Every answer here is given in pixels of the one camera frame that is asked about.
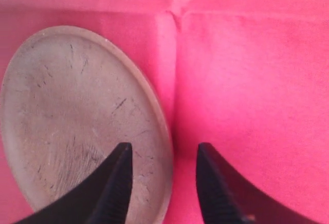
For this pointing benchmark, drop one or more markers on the brown wooden plate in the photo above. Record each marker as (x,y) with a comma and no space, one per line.
(68,97)

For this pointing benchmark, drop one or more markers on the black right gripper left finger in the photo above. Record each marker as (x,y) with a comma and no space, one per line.
(103,197)

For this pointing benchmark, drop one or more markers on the red table cloth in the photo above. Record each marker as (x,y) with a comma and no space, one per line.
(249,76)

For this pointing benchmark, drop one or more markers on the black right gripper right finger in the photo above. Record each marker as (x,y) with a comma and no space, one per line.
(225,196)

